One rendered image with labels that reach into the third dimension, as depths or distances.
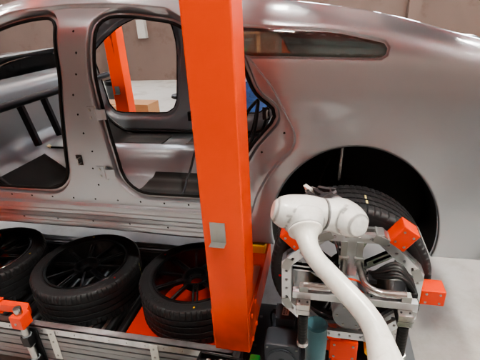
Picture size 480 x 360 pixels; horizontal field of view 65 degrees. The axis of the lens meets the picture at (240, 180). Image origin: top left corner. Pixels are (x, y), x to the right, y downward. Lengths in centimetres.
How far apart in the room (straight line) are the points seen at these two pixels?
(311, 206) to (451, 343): 183
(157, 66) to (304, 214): 1152
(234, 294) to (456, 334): 165
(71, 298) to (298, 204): 158
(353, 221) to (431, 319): 182
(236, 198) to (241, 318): 57
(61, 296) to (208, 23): 173
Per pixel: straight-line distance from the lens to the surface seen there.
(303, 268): 172
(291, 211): 110
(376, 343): 105
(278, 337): 203
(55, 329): 238
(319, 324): 164
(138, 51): 1263
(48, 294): 244
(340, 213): 116
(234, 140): 125
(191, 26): 122
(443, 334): 282
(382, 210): 157
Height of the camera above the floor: 190
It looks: 25 degrees down
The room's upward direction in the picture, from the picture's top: 3 degrees counter-clockwise
